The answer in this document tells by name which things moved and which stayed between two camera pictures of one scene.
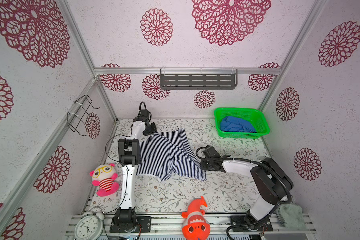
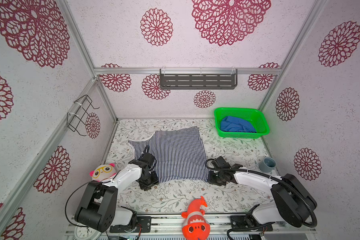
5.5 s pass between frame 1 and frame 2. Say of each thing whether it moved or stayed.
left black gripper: moved
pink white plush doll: stayed
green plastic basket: stayed
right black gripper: moved
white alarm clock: stayed
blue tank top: stayed
